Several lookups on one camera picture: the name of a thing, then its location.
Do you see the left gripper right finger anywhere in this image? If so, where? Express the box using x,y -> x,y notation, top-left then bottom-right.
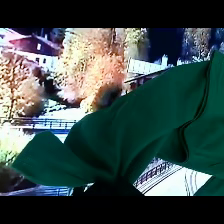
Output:
112,181 -> 145,197

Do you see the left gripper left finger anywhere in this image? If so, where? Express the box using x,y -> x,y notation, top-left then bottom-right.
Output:
71,182 -> 114,197

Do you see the dark green T-shirt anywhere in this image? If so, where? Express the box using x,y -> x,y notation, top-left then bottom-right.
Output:
10,49 -> 224,197

